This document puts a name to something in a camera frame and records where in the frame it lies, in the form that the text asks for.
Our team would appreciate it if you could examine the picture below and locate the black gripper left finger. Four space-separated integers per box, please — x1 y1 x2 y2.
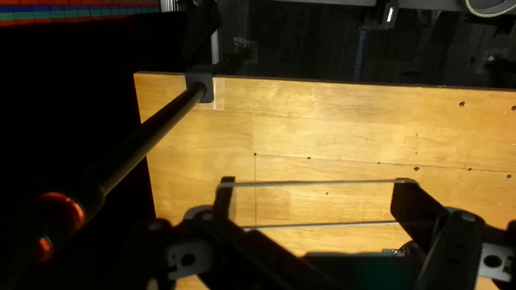
144 175 255 290

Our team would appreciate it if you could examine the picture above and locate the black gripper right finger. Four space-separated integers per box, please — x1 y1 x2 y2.
390 177 516 290

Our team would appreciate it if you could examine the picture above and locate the pale rubber band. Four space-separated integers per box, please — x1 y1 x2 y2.
216 177 418 232

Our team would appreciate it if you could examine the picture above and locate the black stand base clamp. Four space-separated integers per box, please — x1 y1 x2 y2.
184 64 216 104

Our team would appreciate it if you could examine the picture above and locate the red stand knob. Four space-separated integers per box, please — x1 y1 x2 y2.
29 190 87 264

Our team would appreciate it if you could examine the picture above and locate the black camera stand pole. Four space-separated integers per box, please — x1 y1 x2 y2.
0 85 208 290

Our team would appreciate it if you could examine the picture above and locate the grey curved hose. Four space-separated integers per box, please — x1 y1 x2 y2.
465 0 516 19

